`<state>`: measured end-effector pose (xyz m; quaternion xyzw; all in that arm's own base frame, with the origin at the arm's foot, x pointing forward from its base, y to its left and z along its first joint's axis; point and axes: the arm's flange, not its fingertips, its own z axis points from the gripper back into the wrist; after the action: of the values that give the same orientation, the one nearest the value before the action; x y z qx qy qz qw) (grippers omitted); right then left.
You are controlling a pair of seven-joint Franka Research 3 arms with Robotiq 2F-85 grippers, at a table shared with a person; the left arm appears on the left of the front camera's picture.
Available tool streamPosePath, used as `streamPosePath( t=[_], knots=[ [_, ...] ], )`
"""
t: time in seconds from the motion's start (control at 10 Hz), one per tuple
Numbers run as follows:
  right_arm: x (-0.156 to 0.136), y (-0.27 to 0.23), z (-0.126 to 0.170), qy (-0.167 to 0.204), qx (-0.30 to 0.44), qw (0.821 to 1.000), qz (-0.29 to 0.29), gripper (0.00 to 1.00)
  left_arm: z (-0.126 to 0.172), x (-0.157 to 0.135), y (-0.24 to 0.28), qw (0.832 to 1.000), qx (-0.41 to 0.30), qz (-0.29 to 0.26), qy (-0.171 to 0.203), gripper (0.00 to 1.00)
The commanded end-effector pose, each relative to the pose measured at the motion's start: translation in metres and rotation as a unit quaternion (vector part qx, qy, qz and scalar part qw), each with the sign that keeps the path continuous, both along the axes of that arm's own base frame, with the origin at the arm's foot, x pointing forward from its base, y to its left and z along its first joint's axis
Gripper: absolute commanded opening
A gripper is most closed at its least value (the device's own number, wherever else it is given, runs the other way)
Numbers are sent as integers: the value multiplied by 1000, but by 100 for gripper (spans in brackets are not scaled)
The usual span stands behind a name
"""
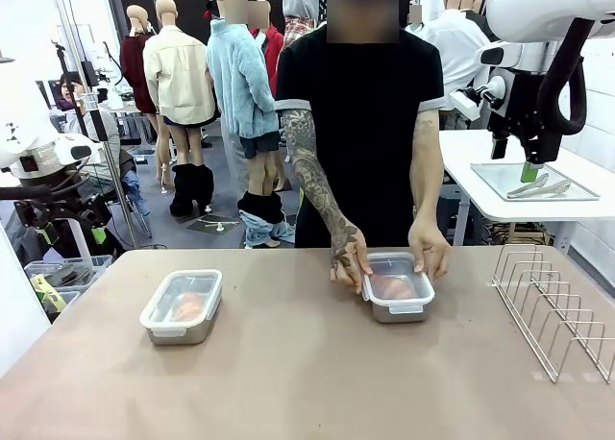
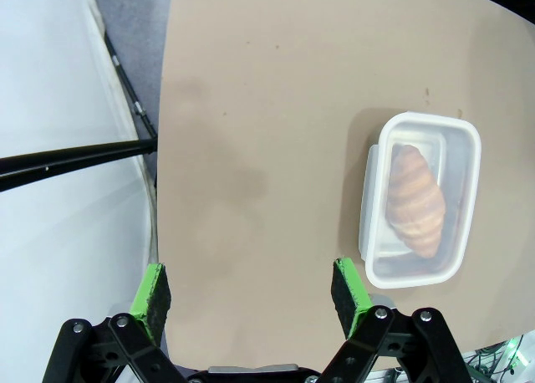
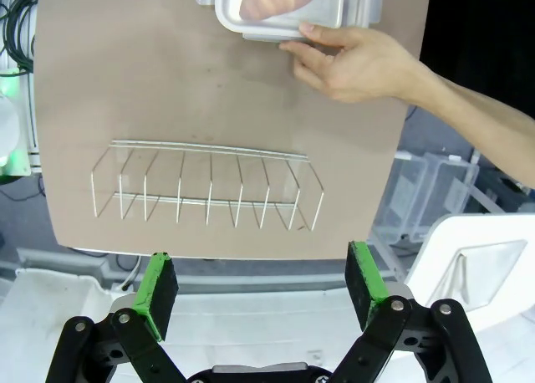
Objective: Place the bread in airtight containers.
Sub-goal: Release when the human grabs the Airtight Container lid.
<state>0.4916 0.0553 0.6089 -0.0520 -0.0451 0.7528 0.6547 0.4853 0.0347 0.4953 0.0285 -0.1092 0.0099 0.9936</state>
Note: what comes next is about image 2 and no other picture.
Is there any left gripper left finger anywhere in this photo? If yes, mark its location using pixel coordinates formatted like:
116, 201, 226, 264
41, 263, 189, 383

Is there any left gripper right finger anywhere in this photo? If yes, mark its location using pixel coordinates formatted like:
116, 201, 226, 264
321, 256, 473, 383

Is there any golden croissant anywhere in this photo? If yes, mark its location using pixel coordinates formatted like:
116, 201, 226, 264
385, 145, 446, 258

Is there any clear plastic snap lid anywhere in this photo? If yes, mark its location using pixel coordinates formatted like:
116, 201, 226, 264
358, 110, 482, 290

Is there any white side panel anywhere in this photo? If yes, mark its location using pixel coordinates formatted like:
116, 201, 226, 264
0, 0, 161, 383

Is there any thick black tripod leg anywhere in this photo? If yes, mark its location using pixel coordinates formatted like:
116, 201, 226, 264
0, 138, 159, 194

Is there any thin black rod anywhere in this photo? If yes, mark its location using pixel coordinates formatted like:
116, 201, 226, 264
102, 31, 159, 138

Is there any tangle of cables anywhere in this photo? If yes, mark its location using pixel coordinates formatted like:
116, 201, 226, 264
463, 334, 535, 383

